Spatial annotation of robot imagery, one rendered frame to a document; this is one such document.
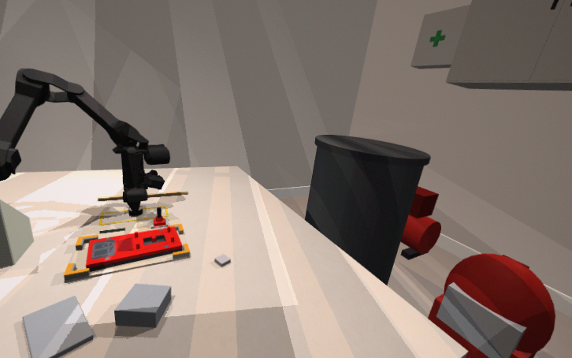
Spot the black and grey wheel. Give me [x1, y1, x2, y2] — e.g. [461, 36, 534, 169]
[128, 206, 143, 216]

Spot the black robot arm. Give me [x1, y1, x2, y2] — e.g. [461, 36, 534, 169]
[0, 69, 170, 190]

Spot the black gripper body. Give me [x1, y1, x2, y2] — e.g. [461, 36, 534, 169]
[122, 167, 148, 203]

